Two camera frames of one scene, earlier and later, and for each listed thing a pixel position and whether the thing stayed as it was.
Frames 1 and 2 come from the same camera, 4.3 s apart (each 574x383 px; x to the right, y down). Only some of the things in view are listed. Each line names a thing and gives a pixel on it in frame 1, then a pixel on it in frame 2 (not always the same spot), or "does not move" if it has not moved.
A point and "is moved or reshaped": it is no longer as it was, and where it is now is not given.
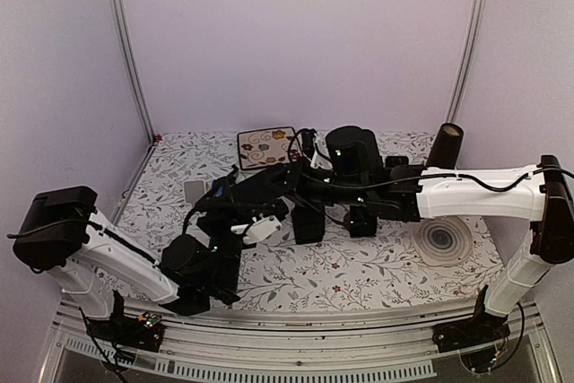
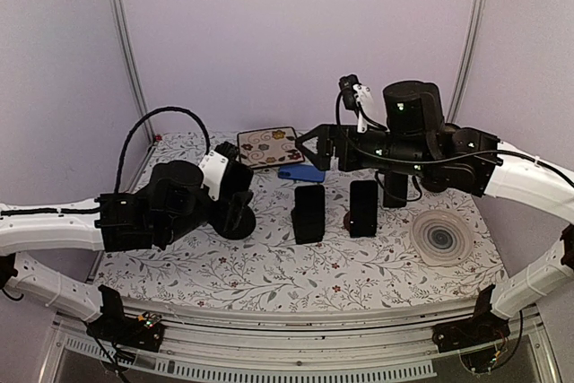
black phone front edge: [259, 188] is moved or reshaped
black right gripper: [296, 180] to [330, 132]
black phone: [363, 222] does not move
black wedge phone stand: [308, 224] does not move
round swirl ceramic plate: [442, 240] does not move
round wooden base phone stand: [346, 221] does not move
